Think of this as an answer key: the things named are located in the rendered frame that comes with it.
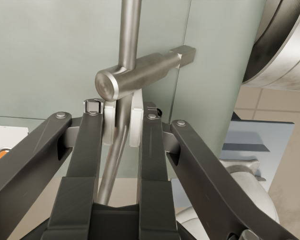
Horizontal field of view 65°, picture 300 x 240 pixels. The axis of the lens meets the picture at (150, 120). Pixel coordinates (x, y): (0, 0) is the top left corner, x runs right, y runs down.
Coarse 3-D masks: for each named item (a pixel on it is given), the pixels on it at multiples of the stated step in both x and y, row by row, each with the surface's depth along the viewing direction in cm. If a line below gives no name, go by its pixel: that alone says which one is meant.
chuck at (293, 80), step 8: (296, 64) 30; (288, 72) 32; (296, 72) 32; (280, 80) 34; (288, 80) 34; (296, 80) 34; (264, 88) 40; (272, 88) 39; (280, 88) 38; (288, 88) 37; (296, 88) 37
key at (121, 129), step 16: (128, 0) 14; (128, 16) 14; (128, 32) 15; (128, 48) 15; (128, 64) 16; (128, 96) 17; (128, 112) 18; (128, 128) 19; (112, 144) 20; (112, 160) 20; (112, 176) 21
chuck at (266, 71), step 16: (288, 0) 27; (288, 16) 27; (272, 32) 30; (288, 32) 27; (256, 48) 33; (272, 48) 30; (288, 48) 28; (256, 64) 33; (272, 64) 30; (288, 64) 30; (256, 80) 34; (272, 80) 34
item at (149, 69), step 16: (176, 48) 22; (192, 48) 23; (144, 64) 17; (160, 64) 18; (176, 64) 21; (96, 80) 16; (112, 80) 15; (128, 80) 16; (144, 80) 17; (112, 96) 15
